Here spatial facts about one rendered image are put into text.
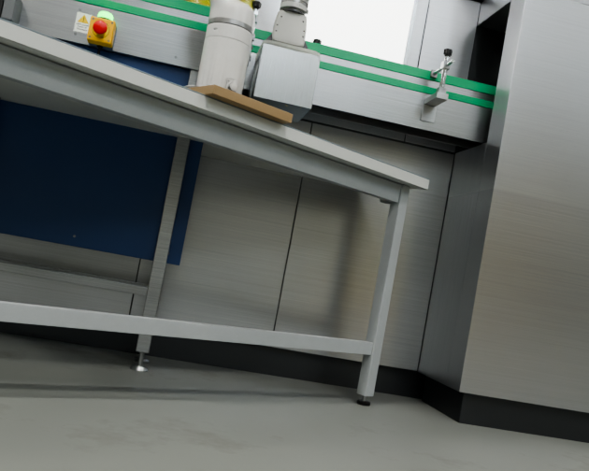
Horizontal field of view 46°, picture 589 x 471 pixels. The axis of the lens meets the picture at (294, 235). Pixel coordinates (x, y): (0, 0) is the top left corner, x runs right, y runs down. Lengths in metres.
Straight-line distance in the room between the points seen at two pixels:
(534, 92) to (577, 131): 0.19
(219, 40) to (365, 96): 0.70
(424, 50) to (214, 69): 1.11
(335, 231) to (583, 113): 0.91
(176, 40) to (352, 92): 0.60
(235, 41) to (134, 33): 0.49
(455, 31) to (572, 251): 0.94
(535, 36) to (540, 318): 0.91
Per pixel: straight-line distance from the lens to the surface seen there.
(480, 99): 2.54
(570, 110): 2.48
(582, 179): 2.47
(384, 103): 2.40
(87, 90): 1.62
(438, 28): 2.76
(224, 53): 1.83
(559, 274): 2.41
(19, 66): 1.57
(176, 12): 2.29
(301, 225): 2.49
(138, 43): 2.24
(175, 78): 2.23
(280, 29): 2.18
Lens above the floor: 0.36
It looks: 3 degrees up
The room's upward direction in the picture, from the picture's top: 10 degrees clockwise
